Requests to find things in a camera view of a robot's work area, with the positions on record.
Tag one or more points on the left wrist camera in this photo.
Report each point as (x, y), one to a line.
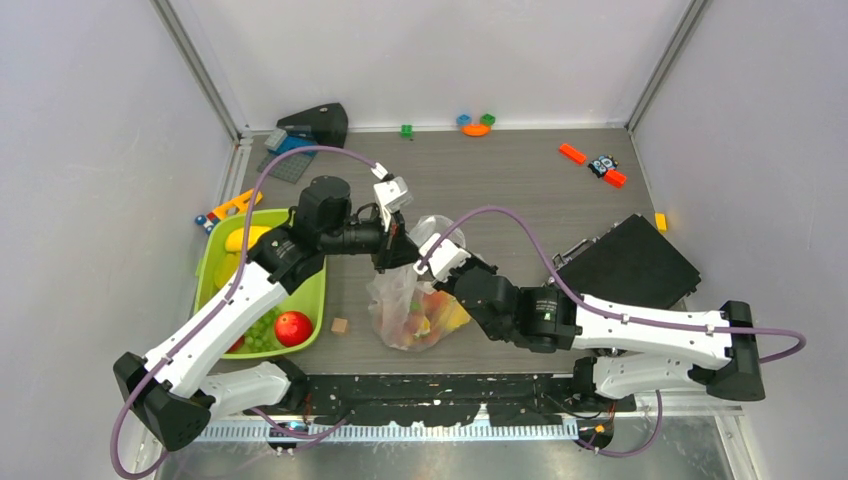
(391, 193)

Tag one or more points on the orange yellow toy tool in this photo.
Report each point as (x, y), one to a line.
(236, 205)

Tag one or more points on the orange toy bar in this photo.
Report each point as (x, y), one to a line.
(573, 153)

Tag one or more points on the black wedge block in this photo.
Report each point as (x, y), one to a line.
(325, 125)

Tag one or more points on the red fake apple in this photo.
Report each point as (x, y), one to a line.
(292, 328)

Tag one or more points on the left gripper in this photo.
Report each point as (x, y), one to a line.
(403, 251)

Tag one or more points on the grey toy baseplate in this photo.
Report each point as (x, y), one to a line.
(291, 169)

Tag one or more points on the grey small toy brick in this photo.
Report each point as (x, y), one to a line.
(275, 139)

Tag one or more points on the green cube by ring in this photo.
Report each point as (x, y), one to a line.
(488, 119)

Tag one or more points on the red toy brick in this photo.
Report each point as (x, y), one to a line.
(615, 178)

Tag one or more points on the green plastic tray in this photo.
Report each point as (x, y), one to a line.
(217, 266)

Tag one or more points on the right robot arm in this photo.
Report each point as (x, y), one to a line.
(665, 349)

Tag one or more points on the black box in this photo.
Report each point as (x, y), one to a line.
(632, 263)

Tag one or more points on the green fake grapes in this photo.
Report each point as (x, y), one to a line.
(261, 337)

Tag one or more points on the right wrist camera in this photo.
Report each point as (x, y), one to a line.
(444, 255)

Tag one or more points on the small wooden cube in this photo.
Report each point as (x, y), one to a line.
(340, 326)

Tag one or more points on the yellow toy block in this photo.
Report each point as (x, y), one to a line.
(661, 222)

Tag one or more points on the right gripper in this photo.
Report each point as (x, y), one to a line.
(447, 281)

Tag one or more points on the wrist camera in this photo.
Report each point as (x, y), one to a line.
(391, 193)
(444, 255)

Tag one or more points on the blue toy piece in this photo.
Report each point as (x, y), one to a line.
(463, 120)

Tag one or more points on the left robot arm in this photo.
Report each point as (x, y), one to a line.
(172, 390)

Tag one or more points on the red fake lychee bunch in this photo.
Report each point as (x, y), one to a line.
(409, 331)

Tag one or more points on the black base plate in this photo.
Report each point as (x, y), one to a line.
(443, 400)

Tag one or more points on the clear printed plastic bag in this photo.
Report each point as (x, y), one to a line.
(395, 289)

